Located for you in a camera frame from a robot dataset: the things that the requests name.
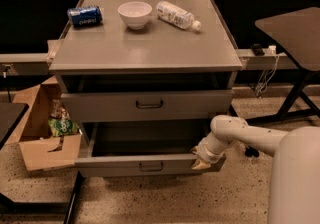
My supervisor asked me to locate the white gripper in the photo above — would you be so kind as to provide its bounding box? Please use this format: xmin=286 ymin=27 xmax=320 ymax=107
xmin=190 ymin=133 xmax=234 ymax=170

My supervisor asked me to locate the dark right side table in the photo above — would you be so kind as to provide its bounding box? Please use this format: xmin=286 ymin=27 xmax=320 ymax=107
xmin=228 ymin=6 xmax=320 ymax=158

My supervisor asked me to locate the grey drawer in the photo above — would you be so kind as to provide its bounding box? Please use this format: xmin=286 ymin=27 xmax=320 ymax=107
xmin=74 ymin=120 xmax=227 ymax=179
xmin=62 ymin=90 xmax=233 ymax=122

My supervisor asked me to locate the blue pepsi can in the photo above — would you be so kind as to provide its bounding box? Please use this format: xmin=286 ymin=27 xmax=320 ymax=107
xmin=67 ymin=6 xmax=102 ymax=27

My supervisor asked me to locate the grey top drawer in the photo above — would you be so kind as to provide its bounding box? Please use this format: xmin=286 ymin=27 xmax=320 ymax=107
xmin=62 ymin=90 xmax=233 ymax=122

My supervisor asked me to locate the brown snack bag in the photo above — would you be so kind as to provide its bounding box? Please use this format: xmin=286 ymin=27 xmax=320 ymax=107
xmin=50 ymin=99 xmax=70 ymax=120

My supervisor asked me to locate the green snack bag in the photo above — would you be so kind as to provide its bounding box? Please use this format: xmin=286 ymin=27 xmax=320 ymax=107
xmin=48 ymin=118 xmax=78 ymax=137

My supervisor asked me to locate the white bowl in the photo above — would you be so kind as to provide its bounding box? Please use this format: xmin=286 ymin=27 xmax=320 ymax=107
xmin=118 ymin=1 xmax=152 ymax=30

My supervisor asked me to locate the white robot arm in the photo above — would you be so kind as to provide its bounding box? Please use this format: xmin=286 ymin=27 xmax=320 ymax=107
xmin=192 ymin=115 xmax=320 ymax=224

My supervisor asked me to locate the white charger with cables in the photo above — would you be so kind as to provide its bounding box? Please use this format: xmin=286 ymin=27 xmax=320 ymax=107
xmin=254 ymin=45 xmax=279 ymax=98

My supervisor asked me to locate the grey drawer cabinet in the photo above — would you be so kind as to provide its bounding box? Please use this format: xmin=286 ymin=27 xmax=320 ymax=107
xmin=48 ymin=0 xmax=243 ymax=180

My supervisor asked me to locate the black power adapter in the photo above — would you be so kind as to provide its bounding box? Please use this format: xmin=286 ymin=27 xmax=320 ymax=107
xmin=251 ymin=44 xmax=264 ymax=56

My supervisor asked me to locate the clear plastic water bottle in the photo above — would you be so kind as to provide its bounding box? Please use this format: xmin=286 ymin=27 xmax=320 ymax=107
xmin=156 ymin=1 xmax=201 ymax=31

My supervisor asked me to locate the brown cardboard box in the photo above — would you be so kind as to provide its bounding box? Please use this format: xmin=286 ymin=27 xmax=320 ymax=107
xmin=9 ymin=76 xmax=82 ymax=171

